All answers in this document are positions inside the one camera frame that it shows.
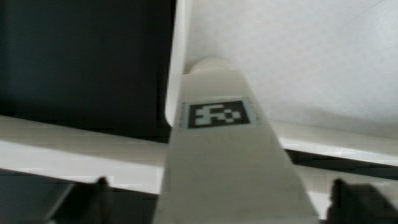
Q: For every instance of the white desk top tray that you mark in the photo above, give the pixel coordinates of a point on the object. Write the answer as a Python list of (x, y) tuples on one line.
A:
[(316, 49)]

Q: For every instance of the white leg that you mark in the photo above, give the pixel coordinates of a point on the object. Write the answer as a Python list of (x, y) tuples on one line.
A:
[(230, 183)]

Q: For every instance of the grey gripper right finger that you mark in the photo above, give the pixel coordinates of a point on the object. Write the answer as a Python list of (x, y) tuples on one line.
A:
[(360, 205)]

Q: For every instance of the white L-shaped obstacle fence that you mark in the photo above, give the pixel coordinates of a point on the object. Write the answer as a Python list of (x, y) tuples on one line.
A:
[(77, 155)]

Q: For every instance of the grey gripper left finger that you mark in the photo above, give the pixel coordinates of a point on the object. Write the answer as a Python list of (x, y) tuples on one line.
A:
[(79, 204)]

